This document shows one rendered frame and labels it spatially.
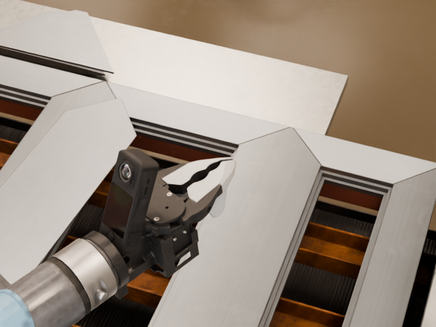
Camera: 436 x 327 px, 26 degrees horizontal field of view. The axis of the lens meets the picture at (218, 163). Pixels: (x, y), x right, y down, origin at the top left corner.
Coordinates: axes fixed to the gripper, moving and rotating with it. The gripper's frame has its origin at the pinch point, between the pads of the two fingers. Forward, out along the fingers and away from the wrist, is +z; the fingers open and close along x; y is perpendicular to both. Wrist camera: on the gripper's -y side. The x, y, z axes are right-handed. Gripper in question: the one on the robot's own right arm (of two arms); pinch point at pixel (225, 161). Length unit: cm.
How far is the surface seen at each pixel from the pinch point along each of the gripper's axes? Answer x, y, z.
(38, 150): -78, 50, 14
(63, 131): -79, 50, 22
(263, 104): -64, 62, 67
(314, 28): -144, 126, 172
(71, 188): -65, 52, 13
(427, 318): 13, 43, 26
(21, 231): -63, 53, -1
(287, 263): -22, 59, 31
